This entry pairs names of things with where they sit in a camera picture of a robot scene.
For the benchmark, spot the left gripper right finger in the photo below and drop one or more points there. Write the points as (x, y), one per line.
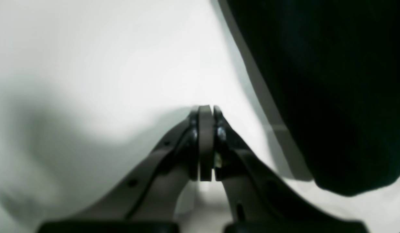
(259, 200)

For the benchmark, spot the black T-shirt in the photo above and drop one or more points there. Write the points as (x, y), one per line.
(333, 70)

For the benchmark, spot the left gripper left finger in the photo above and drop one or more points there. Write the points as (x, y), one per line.
(145, 200)

